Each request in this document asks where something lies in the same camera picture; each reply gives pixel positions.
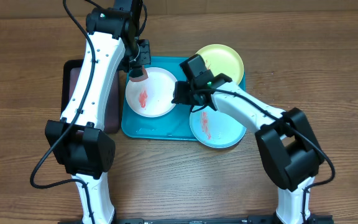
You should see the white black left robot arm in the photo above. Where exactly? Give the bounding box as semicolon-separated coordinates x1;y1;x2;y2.
40;1;151;223

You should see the black tray with water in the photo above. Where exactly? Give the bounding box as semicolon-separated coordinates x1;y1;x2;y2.
61;59;120;134

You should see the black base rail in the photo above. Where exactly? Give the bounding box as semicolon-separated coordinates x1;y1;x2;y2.
58;215;334;224

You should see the teal plastic tray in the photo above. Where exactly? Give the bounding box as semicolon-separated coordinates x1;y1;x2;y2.
121;55;247;141

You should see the pink green sponge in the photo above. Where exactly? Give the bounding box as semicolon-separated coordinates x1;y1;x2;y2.
128;65;149;82

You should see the yellow-green plate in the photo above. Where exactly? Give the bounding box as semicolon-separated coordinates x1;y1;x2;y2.
196;44;244;84

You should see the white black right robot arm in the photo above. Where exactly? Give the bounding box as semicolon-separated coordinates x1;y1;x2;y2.
173;54;324;223

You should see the white plate with red stain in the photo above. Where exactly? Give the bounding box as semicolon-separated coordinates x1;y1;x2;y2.
126;67;177;118

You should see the light blue plate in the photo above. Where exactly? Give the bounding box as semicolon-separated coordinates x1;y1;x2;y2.
190;107;247;149

